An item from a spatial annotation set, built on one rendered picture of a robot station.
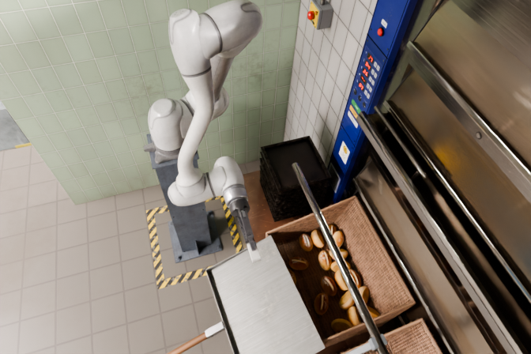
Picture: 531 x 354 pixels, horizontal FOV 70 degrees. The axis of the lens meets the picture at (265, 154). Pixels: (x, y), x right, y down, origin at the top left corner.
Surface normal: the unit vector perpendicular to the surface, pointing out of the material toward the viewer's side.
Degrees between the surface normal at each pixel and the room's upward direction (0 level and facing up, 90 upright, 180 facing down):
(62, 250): 0
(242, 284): 21
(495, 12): 90
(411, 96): 70
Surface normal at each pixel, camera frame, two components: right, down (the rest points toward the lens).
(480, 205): -0.88, 0.01
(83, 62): 0.32, 0.76
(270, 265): -0.31, -0.51
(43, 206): 0.04, -0.61
